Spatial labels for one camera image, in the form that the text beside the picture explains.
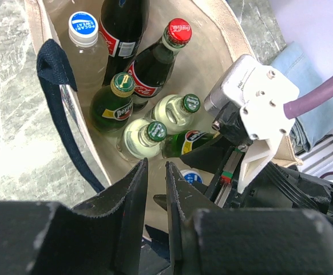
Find green glass bottle gold cap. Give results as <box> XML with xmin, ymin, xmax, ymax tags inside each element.
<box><xmin>161</xmin><ymin>129</ymin><xmax>216</xmax><ymax>158</ymax></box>

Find clear plastic bottle blue cap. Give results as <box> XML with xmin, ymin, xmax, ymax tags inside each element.
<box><xmin>180</xmin><ymin>169</ymin><xmax>203</xmax><ymax>185</ymax></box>
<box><xmin>68</xmin><ymin>11</ymin><xmax>108</xmax><ymax>97</ymax></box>

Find folded light blue cloth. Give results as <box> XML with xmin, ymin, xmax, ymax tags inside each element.
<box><xmin>269</xmin><ymin>41</ymin><xmax>333</xmax><ymax>153</ymax></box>

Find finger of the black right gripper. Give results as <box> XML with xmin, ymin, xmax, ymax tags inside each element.
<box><xmin>152</xmin><ymin>194</ymin><xmax>167</xmax><ymax>212</ymax></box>

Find beige canvas tote bag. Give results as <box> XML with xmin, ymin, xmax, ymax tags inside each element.
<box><xmin>23</xmin><ymin>0</ymin><xmax>303</xmax><ymax>244</ymax></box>

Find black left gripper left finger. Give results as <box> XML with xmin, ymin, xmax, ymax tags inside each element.
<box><xmin>0</xmin><ymin>160</ymin><xmax>148</xmax><ymax>274</ymax></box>

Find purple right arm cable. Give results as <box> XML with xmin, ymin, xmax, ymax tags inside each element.
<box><xmin>282</xmin><ymin>63</ymin><xmax>333</xmax><ymax>120</ymax></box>

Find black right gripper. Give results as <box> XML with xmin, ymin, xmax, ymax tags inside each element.
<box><xmin>179</xmin><ymin>136</ymin><xmax>333</xmax><ymax>218</ymax></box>

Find large cola bottle red cap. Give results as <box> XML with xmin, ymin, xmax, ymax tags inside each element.
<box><xmin>99</xmin><ymin>0</ymin><xmax>149</xmax><ymax>86</ymax></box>

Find green glass bottle labelled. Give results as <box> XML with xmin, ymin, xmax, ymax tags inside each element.
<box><xmin>89</xmin><ymin>72</ymin><xmax>136</xmax><ymax>133</ymax></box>

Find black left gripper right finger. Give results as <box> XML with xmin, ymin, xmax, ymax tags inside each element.
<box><xmin>166</xmin><ymin>162</ymin><xmax>333</xmax><ymax>274</ymax></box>

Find clear glass bottle green cap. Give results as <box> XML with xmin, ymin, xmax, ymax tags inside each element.
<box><xmin>145</xmin><ymin>93</ymin><xmax>201</xmax><ymax>135</ymax></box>
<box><xmin>116</xmin><ymin>117</ymin><xmax>167</xmax><ymax>161</ymax></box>

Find small cola bottle red cap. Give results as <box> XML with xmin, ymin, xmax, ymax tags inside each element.
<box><xmin>126</xmin><ymin>18</ymin><xmax>192</xmax><ymax>113</ymax></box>

